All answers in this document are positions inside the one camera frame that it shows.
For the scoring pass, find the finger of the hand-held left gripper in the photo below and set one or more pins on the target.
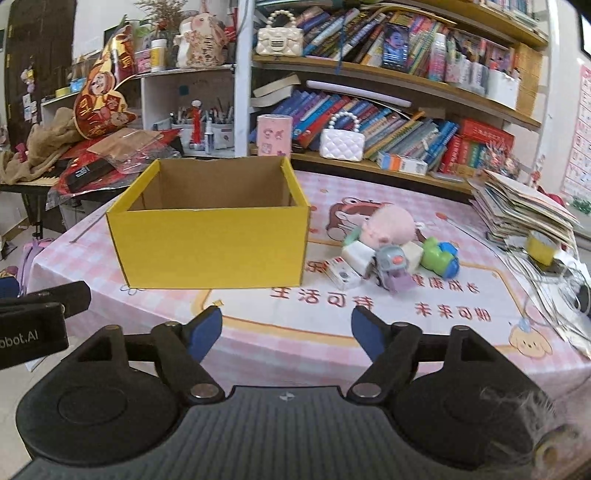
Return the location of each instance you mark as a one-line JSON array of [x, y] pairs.
[[69, 295]]

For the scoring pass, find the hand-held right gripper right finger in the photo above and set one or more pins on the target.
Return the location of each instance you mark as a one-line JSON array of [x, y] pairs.
[[367, 333]]

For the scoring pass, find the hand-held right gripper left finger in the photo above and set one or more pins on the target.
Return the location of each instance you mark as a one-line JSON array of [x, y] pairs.
[[207, 333]]

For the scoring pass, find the small white printed box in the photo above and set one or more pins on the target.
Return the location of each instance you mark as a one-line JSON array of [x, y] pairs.
[[341, 275]]

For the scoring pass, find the grey robot toy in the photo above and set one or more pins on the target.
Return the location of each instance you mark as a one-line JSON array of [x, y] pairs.
[[392, 272]]

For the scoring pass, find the white charger plug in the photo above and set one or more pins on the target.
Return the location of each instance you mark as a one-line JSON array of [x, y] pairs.
[[358, 254]]

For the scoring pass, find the yellow cardboard box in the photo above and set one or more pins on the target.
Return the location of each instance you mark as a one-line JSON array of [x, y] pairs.
[[207, 249]]

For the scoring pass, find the cream cube charger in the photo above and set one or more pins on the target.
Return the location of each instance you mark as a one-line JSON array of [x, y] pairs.
[[412, 256]]

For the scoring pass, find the green frog toy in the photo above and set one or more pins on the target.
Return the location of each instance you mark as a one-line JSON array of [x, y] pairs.
[[438, 256]]

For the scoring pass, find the pink printed tablecloth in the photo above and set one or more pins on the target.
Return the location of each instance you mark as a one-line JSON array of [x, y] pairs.
[[461, 332]]

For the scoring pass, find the pink pig plush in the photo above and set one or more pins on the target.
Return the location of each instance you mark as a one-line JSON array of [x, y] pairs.
[[388, 224]]

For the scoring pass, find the black box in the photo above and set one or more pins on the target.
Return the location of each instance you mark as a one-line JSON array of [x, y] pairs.
[[87, 175]]

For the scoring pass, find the red wrapping paper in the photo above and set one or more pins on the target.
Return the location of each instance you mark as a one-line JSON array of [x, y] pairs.
[[83, 157]]

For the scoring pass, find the clear plastic bag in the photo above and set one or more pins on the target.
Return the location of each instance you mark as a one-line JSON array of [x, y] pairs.
[[124, 147]]

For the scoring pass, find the brown cloth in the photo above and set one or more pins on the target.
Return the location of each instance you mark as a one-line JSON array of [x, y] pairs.
[[41, 138]]

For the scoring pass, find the orange and white carton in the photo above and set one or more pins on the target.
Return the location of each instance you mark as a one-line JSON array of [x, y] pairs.
[[401, 164]]

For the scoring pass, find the white quilted pearl handbag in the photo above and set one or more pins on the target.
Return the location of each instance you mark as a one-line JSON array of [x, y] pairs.
[[341, 145]]

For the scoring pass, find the small white spray bottle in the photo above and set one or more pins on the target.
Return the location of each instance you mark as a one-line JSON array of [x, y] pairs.
[[208, 141]]

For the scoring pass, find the stack of paper booklets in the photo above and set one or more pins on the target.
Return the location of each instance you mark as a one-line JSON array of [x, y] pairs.
[[521, 207]]

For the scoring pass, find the pen holder with pens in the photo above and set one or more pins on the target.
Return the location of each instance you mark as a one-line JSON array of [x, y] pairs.
[[224, 134]]

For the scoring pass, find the row of colourful books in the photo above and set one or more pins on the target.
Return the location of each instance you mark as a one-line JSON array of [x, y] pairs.
[[392, 134]]

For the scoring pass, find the red figure paper decoration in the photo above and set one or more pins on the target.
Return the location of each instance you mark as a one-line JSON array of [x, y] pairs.
[[101, 97]]

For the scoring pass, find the pink sticker cylinder container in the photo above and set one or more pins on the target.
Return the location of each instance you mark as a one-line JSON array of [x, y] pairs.
[[273, 136]]

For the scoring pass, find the red and white figurine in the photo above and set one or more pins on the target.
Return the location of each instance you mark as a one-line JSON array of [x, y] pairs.
[[197, 124]]

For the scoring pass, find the row of red books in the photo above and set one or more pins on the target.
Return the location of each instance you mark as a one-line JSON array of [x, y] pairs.
[[475, 147]]

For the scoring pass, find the white shelf unit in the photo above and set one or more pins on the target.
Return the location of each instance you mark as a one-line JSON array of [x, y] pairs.
[[161, 97]]

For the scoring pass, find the white rolled tube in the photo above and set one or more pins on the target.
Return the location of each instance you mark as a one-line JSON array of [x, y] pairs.
[[360, 92]]

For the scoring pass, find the flat stacked books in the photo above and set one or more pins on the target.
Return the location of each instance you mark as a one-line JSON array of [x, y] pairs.
[[274, 92]]

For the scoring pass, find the dark wooden door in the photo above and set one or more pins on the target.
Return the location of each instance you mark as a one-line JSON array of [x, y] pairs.
[[41, 46]]

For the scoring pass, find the white jar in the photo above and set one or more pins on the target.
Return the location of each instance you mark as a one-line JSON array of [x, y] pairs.
[[158, 55]]

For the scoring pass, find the wooden bookshelf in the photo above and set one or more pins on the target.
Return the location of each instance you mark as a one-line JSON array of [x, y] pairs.
[[369, 69]]

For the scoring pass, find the white pen cup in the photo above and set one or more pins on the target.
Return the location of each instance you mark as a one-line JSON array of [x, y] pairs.
[[503, 90]]

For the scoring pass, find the pig ceramic figurine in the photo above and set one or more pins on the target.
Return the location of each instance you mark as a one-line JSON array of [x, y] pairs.
[[201, 44]]

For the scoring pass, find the portrait photo card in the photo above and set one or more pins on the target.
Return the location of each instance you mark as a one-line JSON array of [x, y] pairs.
[[396, 46]]

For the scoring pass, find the dried flowers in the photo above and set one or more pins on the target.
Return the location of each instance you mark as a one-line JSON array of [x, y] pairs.
[[161, 11]]

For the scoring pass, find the row of leaning books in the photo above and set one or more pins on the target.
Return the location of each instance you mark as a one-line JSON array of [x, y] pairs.
[[351, 32]]

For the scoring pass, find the wall poster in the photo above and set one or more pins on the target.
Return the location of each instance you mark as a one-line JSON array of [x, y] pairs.
[[579, 138]]

